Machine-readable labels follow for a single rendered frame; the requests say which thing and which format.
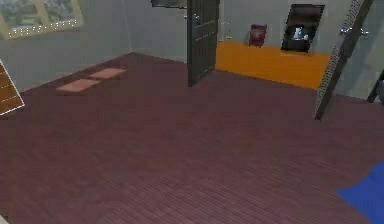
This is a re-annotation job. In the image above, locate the dark grey room door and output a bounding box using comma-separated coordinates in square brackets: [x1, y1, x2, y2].
[186, 0, 221, 88]

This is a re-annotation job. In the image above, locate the dark red bin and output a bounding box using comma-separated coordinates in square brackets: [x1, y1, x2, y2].
[248, 23, 268, 48]

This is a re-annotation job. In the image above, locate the grey speckled room door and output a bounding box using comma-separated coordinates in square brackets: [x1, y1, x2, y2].
[313, 0, 376, 121]

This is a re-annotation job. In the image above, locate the yellow framed window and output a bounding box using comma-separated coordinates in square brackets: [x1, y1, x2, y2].
[0, 0, 85, 41]

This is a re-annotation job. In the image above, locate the dark grey furniture leg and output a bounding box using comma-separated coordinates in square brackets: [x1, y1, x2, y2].
[366, 69, 384, 104]

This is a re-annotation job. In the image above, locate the brown wooden cabinet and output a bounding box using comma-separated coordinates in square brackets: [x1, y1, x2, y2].
[0, 59, 26, 117]

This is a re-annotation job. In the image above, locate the blue cloth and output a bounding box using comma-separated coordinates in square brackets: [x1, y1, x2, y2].
[335, 160, 384, 224]

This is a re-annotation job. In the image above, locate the dark framed wall picture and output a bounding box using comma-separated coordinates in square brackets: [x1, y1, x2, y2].
[150, 0, 188, 10]

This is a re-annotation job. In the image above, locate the silver lever door handle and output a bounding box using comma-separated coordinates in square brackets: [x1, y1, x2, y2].
[339, 26, 370, 37]

